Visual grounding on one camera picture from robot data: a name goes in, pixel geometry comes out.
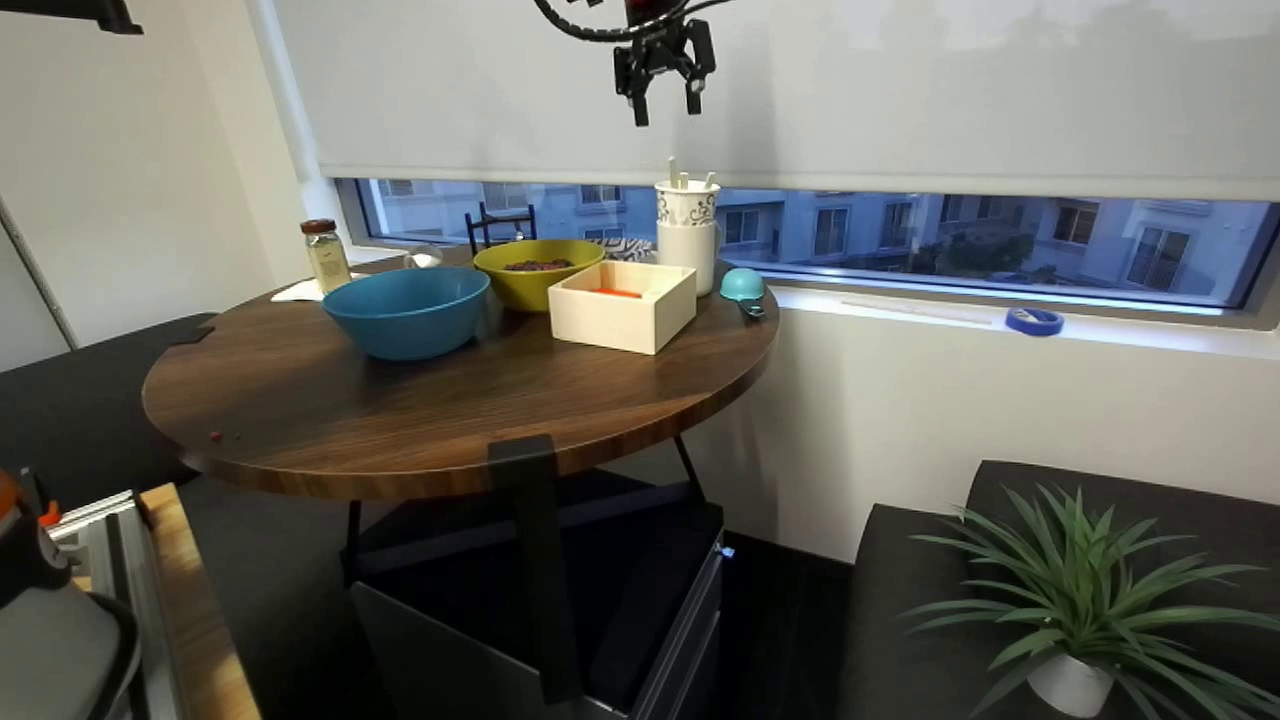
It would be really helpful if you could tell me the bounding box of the blue tape roll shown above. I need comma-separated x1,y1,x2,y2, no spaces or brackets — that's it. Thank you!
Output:
1006,308,1063,337

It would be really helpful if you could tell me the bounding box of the green potted plant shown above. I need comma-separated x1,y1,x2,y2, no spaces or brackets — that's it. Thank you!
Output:
906,484,1280,720

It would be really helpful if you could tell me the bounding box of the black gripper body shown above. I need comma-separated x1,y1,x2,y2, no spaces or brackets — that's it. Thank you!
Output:
625,0,707,63

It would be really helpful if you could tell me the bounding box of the patterned paper cup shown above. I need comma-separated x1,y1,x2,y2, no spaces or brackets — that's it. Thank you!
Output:
655,168,722,295

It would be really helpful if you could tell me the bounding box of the black metal wire stand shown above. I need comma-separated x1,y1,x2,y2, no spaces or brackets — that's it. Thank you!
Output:
463,204,536,253

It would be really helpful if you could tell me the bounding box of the dark grey sofa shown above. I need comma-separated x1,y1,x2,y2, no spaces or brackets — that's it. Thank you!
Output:
842,461,1280,720

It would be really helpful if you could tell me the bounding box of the small teal ball toy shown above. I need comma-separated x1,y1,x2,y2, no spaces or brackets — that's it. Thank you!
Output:
722,266,769,320

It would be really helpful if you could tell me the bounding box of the light wooden box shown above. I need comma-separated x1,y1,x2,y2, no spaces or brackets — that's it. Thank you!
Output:
548,258,696,356

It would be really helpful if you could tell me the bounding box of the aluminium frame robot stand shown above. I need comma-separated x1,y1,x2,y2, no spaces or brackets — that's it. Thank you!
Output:
46,481,265,720

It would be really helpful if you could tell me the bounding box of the spice jar brown lid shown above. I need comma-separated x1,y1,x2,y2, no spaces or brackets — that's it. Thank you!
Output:
302,220,353,293

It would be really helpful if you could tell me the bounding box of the yellow bowl with beads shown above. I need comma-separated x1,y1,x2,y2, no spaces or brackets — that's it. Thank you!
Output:
472,241,604,313

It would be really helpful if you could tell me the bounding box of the blue plastic bowl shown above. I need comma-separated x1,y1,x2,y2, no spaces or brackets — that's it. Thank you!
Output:
324,263,491,359

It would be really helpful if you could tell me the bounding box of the white roller blind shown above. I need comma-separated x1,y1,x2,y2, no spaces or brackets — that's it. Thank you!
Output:
271,0,1280,199

